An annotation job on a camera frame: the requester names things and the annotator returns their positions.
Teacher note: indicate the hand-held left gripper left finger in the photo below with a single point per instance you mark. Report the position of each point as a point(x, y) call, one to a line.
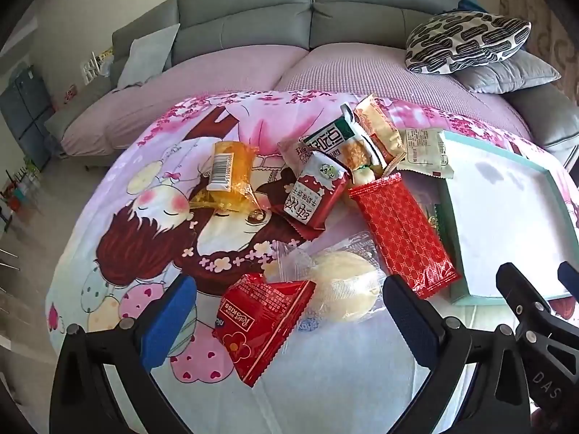
point(169, 321)

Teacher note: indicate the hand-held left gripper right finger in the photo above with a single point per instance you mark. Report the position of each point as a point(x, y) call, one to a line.
point(409, 321)

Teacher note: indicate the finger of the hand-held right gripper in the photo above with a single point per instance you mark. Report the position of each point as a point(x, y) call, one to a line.
point(520, 289)
point(570, 275)

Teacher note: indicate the large clear-wrapped white bun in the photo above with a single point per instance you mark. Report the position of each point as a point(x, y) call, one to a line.
point(343, 285)

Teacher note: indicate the teal-rimmed white box tray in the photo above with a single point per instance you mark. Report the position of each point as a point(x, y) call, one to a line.
point(497, 217)

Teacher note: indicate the red flower-print snack packet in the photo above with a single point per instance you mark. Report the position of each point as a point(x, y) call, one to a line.
point(260, 321)

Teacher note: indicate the red patterned wafer packet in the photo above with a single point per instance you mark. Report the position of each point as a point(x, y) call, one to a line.
point(402, 230)

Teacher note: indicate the small clear-wrapped white bun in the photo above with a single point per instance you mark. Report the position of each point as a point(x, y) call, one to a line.
point(367, 174)

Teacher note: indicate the red and white biscuit packet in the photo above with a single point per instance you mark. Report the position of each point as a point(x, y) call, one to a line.
point(312, 194)

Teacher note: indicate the yellow snack packet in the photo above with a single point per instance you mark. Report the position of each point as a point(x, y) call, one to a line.
point(233, 167)

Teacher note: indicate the pale green snack packet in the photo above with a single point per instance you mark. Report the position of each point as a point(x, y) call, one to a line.
point(425, 149)

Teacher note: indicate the green and white cracker packet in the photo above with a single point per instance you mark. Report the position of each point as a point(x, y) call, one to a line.
point(334, 138)

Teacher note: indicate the orange biscuit packet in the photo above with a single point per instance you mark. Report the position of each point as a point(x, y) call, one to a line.
point(377, 122)

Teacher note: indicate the pink snack packet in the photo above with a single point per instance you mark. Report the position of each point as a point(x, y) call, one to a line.
point(291, 153)

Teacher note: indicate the printed cartoon blanket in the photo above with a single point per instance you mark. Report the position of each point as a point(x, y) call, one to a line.
point(149, 235)

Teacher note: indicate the pile of colourful toys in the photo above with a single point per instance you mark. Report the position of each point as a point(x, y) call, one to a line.
point(18, 190)

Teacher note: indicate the grey pillow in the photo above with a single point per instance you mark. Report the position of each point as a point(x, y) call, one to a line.
point(511, 72)

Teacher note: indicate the small red object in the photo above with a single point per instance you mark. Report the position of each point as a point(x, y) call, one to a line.
point(70, 94)

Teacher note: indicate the grey cabinet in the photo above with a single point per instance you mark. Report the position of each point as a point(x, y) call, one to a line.
point(25, 113)

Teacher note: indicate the black and white patterned pillow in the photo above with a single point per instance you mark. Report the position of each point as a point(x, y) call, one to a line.
point(461, 40)

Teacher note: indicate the pink sofa cover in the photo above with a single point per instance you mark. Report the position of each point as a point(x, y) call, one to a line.
point(343, 72)

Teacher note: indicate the light grey cushion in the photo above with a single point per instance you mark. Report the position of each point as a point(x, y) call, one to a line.
point(149, 56)

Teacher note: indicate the white shelf with papers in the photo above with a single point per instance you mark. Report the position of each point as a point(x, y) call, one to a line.
point(97, 65)

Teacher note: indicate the beige patterned curtain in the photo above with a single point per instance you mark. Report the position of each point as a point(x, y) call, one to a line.
point(538, 9)

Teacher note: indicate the blue cloth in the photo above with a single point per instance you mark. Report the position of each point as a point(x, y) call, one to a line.
point(472, 4)

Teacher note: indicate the grey sofa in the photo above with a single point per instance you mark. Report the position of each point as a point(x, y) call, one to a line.
point(353, 13)

